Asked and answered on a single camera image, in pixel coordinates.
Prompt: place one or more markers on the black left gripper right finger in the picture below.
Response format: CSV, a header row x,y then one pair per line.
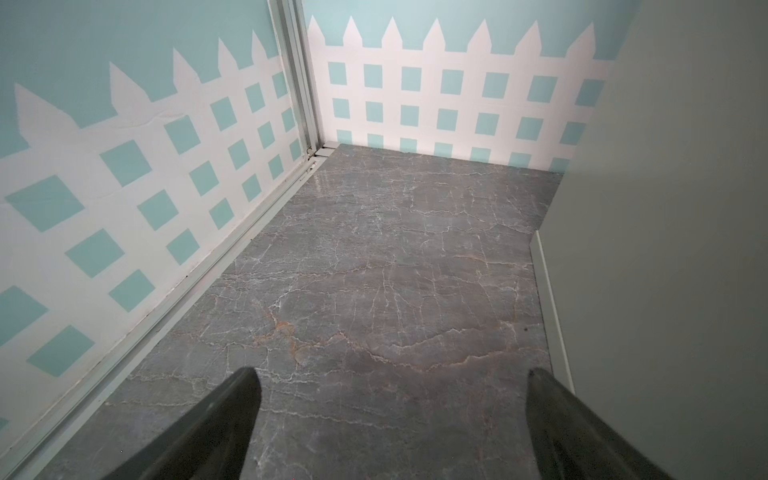
x,y
571,442

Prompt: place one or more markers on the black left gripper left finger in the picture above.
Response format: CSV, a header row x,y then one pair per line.
x,y
209,442

